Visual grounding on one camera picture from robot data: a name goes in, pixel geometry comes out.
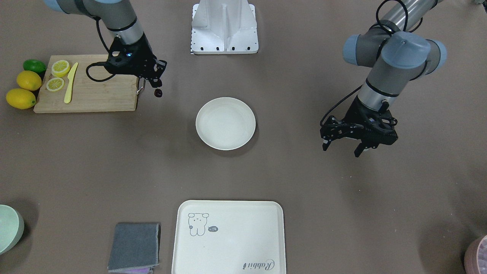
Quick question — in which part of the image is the lemon slice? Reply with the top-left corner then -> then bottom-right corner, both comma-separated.
46,77 -> 65,92
51,60 -> 71,78

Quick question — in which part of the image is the yellow plastic knife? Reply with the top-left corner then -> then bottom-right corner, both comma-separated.
63,62 -> 79,104

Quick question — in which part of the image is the pink bowl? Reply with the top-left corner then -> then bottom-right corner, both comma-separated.
464,235 -> 487,274

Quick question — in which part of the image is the grey folded cloth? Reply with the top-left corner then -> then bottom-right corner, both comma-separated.
107,222 -> 160,274

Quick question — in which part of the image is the green lime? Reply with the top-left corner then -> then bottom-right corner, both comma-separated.
23,59 -> 47,74

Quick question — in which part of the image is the cream rectangular tray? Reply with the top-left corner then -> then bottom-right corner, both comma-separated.
172,200 -> 286,274

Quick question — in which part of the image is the bamboo cutting board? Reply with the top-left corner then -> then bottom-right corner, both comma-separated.
33,54 -> 138,114

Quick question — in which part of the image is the yellow lemon outer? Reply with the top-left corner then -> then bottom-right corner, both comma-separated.
6,88 -> 37,110

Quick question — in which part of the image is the lemon slice lower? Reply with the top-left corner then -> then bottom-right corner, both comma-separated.
46,77 -> 65,92

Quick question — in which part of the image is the lemon slice upper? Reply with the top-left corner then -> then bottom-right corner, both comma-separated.
51,60 -> 71,78

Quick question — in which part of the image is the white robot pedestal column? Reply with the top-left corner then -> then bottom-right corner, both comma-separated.
190,0 -> 259,54

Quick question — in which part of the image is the cream round plate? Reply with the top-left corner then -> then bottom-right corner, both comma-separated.
195,97 -> 257,151

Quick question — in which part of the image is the yellow lemon middle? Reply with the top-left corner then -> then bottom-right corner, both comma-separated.
16,70 -> 42,91

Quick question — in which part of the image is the yellow lemon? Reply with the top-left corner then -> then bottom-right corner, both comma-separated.
6,88 -> 37,110
16,70 -> 42,91

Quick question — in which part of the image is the mint green bowl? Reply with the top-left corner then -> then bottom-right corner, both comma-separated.
0,205 -> 24,254

